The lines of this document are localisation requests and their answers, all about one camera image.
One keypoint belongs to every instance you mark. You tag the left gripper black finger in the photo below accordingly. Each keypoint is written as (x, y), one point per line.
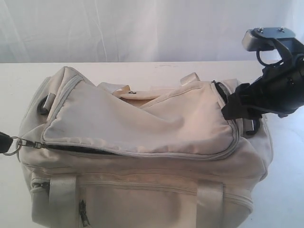
(5, 143)

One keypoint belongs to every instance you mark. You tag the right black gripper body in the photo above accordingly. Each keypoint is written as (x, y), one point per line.
(280, 89)

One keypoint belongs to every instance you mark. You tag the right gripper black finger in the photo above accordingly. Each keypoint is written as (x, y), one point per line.
(234, 109)

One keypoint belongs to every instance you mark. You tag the beige fabric duffel bag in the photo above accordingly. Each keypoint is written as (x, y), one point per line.
(106, 156)

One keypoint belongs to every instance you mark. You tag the white backdrop curtain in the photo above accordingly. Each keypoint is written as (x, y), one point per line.
(33, 31)

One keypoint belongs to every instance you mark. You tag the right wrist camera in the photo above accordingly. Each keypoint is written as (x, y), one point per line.
(261, 38)

